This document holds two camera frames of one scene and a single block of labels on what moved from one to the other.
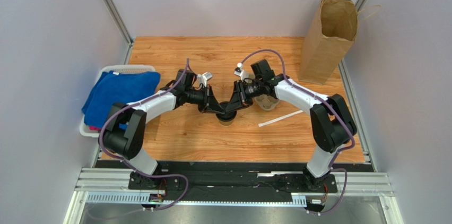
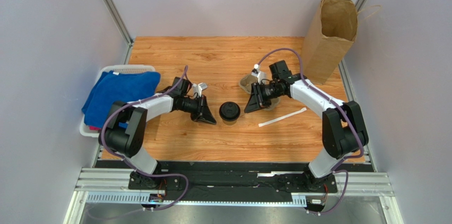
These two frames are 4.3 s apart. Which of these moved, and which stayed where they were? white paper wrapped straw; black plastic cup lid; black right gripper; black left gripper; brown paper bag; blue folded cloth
Moved: black right gripper; black left gripper
Stayed: white paper wrapped straw; black plastic cup lid; brown paper bag; blue folded cloth
